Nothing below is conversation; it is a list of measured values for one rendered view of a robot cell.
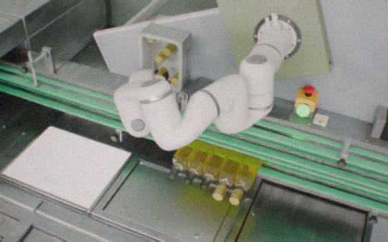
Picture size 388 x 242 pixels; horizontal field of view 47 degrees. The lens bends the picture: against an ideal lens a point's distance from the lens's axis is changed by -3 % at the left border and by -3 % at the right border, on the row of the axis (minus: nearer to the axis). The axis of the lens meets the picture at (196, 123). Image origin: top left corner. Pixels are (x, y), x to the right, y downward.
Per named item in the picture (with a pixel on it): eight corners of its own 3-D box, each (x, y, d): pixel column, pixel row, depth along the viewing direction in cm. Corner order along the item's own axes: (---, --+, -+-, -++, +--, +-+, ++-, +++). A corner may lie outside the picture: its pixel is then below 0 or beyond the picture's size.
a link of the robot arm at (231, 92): (220, 96, 109) (223, 150, 118) (281, 60, 122) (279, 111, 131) (193, 84, 115) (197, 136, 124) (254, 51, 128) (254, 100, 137)
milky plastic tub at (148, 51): (150, 72, 184) (140, 83, 178) (149, 22, 169) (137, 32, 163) (190, 83, 179) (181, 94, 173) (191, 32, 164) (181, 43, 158)
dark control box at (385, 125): (373, 122, 157) (369, 136, 151) (379, 104, 152) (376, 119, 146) (396, 129, 154) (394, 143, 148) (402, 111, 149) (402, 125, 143)
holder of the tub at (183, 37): (152, 82, 187) (143, 93, 182) (149, 22, 170) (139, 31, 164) (190, 93, 183) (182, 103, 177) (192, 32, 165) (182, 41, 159)
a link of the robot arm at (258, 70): (282, 42, 129) (270, 67, 116) (281, 83, 136) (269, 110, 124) (249, 39, 132) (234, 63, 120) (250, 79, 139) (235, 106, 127)
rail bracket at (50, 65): (56, 64, 199) (24, 92, 183) (50, 31, 188) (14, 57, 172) (65, 67, 198) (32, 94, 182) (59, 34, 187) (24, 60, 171)
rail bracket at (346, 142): (340, 141, 152) (333, 166, 142) (346, 124, 147) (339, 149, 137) (352, 144, 150) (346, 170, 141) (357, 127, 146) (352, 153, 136)
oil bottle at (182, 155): (194, 134, 177) (170, 170, 161) (194, 122, 173) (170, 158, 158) (208, 138, 175) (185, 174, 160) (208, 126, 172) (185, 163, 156)
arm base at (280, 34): (252, 12, 143) (238, 31, 132) (291, 8, 138) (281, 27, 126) (262, 57, 151) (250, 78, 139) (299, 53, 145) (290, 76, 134)
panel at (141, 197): (50, 128, 196) (-2, 179, 171) (49, 122, 194) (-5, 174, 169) (247, 194, 170) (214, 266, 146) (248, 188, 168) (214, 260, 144)
